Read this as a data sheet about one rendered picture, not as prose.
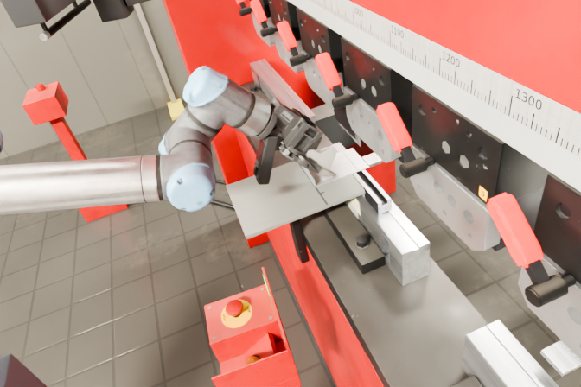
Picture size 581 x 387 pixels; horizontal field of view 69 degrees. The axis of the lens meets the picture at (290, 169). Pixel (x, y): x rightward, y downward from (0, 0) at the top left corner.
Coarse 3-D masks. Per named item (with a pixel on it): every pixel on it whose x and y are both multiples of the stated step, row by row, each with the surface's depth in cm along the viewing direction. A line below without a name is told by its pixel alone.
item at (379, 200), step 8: (360, 176) 93; (368, 176) 91; (368, 184) 91; (376, 184) 89; (368, 192) 88; (376, 192) 88; (384, 192) 87; (368, 200) 89; (376, 200) 85; (384, 200) 86; (376, 208) 86; (384, 208) 86
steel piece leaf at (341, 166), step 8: (336, 160) 98; (344, 160) 97; (304, 168) 96; (336, 168) 95; (344, 168) 95; (352, 168) 94; (312, 176) 91; (320, 176) 94; (328, 176) 93; (336, 176) 93; (344, 176) 93; (320, 184) 92
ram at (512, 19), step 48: (288, 0) 85; (384, 0) 51; (432, 0) 42; (480, 0) 36; (528, 0) 31; (576, 0) 28; (384, 48) 55; (480, 48) 38; (528, 48) 33; (576, 48) 29; (576, 96) 30; (528, 144) 36
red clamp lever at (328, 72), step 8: (320, 56) 68; (328, 56) 68; (320, 64) 68; (328, 64) 68; (328, 72) 67; (336, 72) 68; (328, 80) 67; (336, 80) 67; (336, 88) 67; (336, 96) 67; (344, 96) 67; (352, 96) 67; (336, 104) 66; (344, 104) 67
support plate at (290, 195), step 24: (288, 168) 98; (240, 192) 95; (264, 192) 93; (288, 192) 92; (312, 192) 91; (336, 192) 89; (360, 192) 88; (240, 216) 88; (264, 216) 87; (288, 216) 86
